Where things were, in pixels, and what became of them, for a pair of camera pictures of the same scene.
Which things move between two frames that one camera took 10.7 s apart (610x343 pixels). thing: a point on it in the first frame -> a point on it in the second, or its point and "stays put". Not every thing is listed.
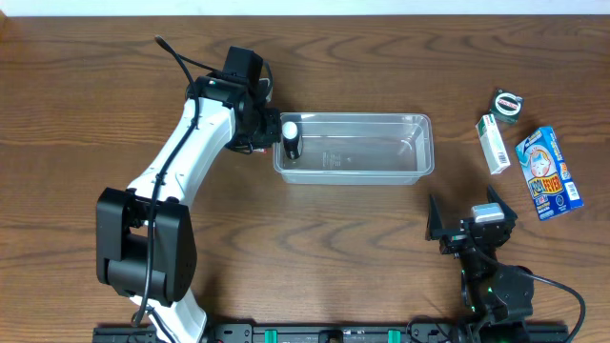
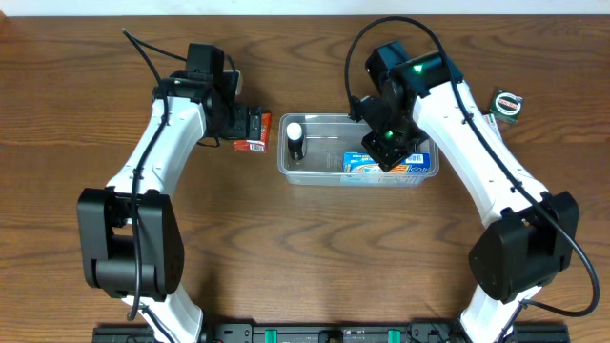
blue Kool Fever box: x=551 y=182 -> x=362 y=168
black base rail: x=349 y=332 stays put
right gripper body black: x=463 y=232 -> x=390 y=151
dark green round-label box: x=507 y=106 stays put
